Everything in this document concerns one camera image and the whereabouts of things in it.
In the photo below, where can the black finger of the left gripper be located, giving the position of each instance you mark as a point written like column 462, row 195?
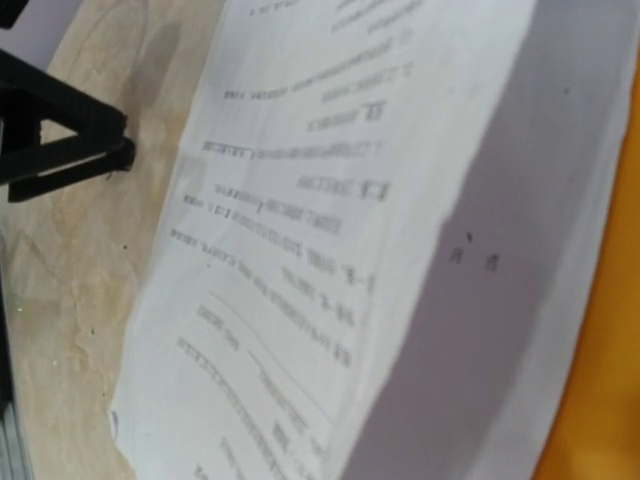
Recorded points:
column 53, row 135

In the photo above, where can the white printed sheet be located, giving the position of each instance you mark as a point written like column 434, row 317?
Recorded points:
column 379, row 240

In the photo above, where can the orange folder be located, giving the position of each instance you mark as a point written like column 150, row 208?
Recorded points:
column 596, row 432

